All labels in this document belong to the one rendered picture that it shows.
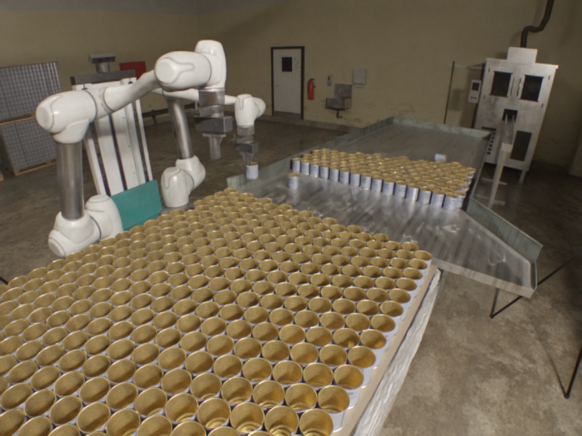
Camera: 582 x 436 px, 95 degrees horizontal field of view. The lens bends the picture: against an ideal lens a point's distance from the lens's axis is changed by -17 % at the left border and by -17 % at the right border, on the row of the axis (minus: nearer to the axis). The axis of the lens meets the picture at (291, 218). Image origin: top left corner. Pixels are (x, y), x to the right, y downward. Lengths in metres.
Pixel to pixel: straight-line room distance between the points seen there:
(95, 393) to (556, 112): 7.73
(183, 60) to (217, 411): 0.88
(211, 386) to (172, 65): 0.82
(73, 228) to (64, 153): 0.36
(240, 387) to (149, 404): 0.21
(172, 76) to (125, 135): 1.09
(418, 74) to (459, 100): 1.07
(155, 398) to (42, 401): 0.26
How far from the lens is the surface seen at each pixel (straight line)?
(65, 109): 1.32
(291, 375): 0.82
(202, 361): 0.85
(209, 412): 0.78
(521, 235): 1.59
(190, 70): 0.96
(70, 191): 1.51
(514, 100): 6.16
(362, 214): 1.62
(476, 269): 1.38
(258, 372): 0.83
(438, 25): 7.81
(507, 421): 2.36
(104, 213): 1.73
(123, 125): 1.98
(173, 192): 1.96
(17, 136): 7.75
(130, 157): 2.02
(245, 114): 1.66
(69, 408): 0.88
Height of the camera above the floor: 1.80
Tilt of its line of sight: 28 degrees down
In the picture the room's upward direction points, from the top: straight up
